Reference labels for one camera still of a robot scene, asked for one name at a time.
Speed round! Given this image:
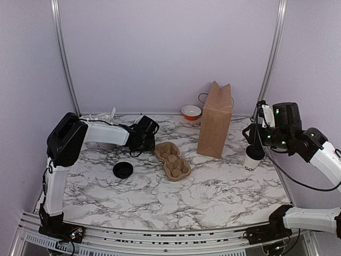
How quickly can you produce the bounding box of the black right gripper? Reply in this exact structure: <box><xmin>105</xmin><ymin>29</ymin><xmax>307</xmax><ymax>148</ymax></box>
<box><xmin>242</xmin><ymin>123</ymin><xmax>292</xmax><ymax>150</ymax></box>

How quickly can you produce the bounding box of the white paper coffee cup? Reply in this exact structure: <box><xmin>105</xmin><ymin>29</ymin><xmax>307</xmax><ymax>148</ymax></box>
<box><xmin>242</xmin><ymin>154</ymin><xmax>263</xmax><ymax>172</ymax></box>

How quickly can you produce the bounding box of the brown paper bag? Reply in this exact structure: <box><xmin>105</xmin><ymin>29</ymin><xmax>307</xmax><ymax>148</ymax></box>
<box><xmin>197</xmin><ymin>81</ymin><xmax>233</xmax><ymax>158</ymax></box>

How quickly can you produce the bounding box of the brown cardboard cup carrier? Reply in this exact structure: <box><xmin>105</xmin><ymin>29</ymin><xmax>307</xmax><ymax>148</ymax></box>
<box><xmin>155</xmin><ymin>142</ymin><xmax>191</xmax><ymax>181</ymax></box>

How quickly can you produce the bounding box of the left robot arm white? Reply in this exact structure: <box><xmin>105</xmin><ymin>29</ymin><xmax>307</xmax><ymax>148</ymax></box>
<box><xmin>39</xmin><ymin>113</ymin><xmax>159</xmax><ymax>237</ymax></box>

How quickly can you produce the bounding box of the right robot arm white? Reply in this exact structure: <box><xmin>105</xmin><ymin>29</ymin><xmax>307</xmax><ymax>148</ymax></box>
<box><xmin>242</xmin><ymin>100</ymin><xmax>340</xmax><ymax>240</ymax></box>

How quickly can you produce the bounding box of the black lid stack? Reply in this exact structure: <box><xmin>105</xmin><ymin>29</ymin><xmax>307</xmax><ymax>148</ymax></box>
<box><xmin>112</xmin><ymin>162</ymin><xmax>133</xmax><ymax>179</ymax></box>

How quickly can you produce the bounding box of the white wrapped stir stick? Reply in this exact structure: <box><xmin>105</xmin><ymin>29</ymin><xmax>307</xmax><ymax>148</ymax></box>
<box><xmin>110</xmin><ymin>107</ymin><xmax>116</xmax><ymax>118</ymax></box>

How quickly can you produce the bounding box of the white ribbed canister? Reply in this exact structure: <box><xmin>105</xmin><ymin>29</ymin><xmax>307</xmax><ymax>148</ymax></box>
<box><xmin>89</xmin><ymin>113</ymin><xmax>118</xmax><ymax>150</ymax></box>

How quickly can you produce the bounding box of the orange white bowl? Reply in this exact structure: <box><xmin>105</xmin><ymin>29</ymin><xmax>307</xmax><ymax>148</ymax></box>
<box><xmin>181</xmin><ymin>105</ymin><xmax>201</xmax><ymax>121</ymax></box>

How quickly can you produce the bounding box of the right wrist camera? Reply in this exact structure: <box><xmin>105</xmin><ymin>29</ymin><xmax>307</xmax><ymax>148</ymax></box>
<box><xmin>257</xmin><ymin>100</ymin><xmax>275</xmax><ymax>128</ymax></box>

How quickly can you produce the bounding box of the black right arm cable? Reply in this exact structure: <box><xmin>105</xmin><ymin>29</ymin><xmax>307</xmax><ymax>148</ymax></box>
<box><xmin>253</xmin><ymin>106</ymin><xmax>341</xmax><ymax>191</ymax></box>

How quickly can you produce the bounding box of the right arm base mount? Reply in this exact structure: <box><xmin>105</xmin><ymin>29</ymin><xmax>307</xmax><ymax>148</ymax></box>
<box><xmin>243</xmin><ymin>205</ymin><xmax>293</xmax><ymax>245</ymax></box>

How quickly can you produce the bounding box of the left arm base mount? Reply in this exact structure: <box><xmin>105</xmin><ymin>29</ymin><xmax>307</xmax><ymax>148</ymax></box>
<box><xmin>38</xmin><ymin>207</ymin><xmax>85</xmax><ymax>243</ymax></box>

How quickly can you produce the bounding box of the aluminium frame post right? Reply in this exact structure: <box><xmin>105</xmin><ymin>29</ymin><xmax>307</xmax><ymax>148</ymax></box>
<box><xmin>250</xmin><ymin>0</ymin><xmax>288</xmax><ymax>121</ymax></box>

